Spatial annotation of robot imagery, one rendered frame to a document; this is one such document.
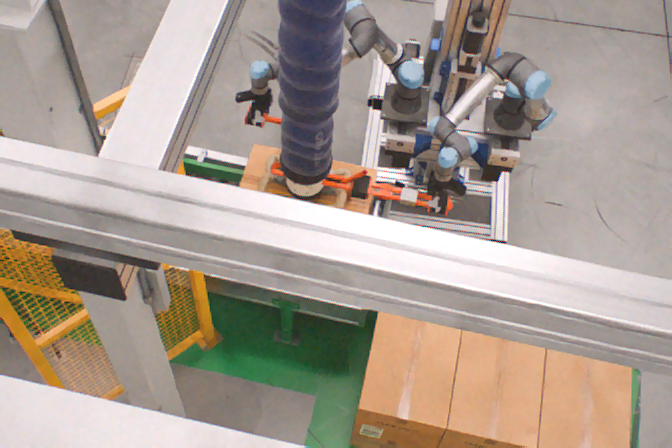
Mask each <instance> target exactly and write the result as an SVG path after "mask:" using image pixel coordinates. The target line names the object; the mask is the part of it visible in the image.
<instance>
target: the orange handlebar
mask: <svg viewBox="0 0 672 448"><path fill-rule="evenodd" d="M264 119H265V121H267V122H272V123H278V124H281V122H282V119H281V118H276V117H270V116H265V117H264ZM276 168H281V165H280V162H275V163H272V165H271V167H270V171H271V173H272V174H276V175H281V176H285V175H284V174H283V172H282V171H279V170H276ZM285 177H286V176H285ZM326 177H329V178H334V179H338V180H343V179H345V178H348V177H344V176H339V175H335V174H329V175H327V176H326ZM321 185H325V186H330V187H335V188H339V189H344V190H350V188H351V186H348V185H343V184H338V182H333V181H329V180H323V181H322V184H321ZM371 188H375V189H380V190H379V192H377V191H373V190H370V192H369V195H374V196H378V198H383V199H387V200H389V199H394V200H398V202H401V196H397V195H392V194H391V192H395V193H401V194H402V190H403V189H399V188H394V187H392V186H391V185H386V184H381V185H379V184H374V182H372V184H371ZM417 197H420V198H425V199H430V195H426V194H424V193H418V192H417ZM415 205H418V206H423V207H429V206H428V204H427V202H422V200H417V199H416V203H415Z"/></svg>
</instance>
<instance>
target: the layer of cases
mask: <svg viewBox="0 0 672 448"><path fill-rule="evenodd" d="M631 370H632V367H629V366H624V365H619V364H614V363H610V362H605V361H600V360H595V359H591V358H586V357H581V356H576V355H572V354H567V353H562V352H557V351H553V350H548V348H543V347H538V346H534V345H529V344H524V343H519V342H515V341H509V340H505V339H500V338H496V337H491V336H486V335H482V334H477V333H472V332H467V331H463V329H458V328H453V327H448V326H444V325H439V324H434V323H429V322H425V321H420V320H415V319H410V318H406V317H400V316H396V315H391V314H387V313H381V311H378V316H377V320H376V325H375V331H374V335H373V340H372V345H371V350H370V355H369V360H368V364H367V370H366V375H364V380H363V384H362V390H361V395H360V399H359V405H358V410H357V414H356V419H355V425H354V430H353V434H352V435H354V436H358V437H362V438H368V439H372V441H376V442H380V443H386V444H390V445H394V446H399V447H404V448H629V442H630V406H631Z"/></svg>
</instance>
